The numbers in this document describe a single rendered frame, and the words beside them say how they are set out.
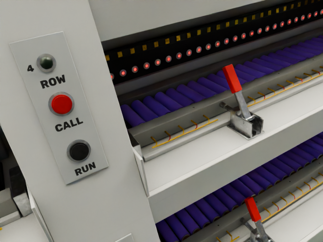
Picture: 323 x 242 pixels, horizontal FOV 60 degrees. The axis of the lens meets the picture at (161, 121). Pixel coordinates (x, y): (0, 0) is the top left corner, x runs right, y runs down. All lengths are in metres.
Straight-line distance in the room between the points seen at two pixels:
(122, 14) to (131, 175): 0.15
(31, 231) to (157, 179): 0.13
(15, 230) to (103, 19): 0.21
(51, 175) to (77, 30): 0.12
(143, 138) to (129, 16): 0.15
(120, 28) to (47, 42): 0.07
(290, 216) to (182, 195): 0.26
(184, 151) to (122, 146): 0.10
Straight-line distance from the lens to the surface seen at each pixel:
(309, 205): 0.57
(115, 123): 0.26
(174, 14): 0.29
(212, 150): 0.34
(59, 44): 0.24
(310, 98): 0.47
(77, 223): 0.28
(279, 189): 0.54
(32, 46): 0.24
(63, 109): 0.24
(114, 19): 0.26
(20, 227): 0.32
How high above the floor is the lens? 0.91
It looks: 18 degrees down
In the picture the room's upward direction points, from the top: 14 degrees counter-clockwise
